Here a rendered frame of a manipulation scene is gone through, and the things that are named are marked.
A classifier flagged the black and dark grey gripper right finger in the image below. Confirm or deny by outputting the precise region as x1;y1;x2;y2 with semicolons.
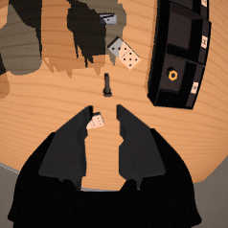
116;104;202;227

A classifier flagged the black rack of bins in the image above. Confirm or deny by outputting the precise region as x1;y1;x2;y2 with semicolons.
148;0;212;110

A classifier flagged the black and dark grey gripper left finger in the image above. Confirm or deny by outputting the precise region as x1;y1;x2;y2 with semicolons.
8;105;93;222

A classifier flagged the white domino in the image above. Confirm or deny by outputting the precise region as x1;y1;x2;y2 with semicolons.
108;38;140;70

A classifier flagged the peach and black domino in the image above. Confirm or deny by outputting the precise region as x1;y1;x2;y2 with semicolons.
87;113;104;129

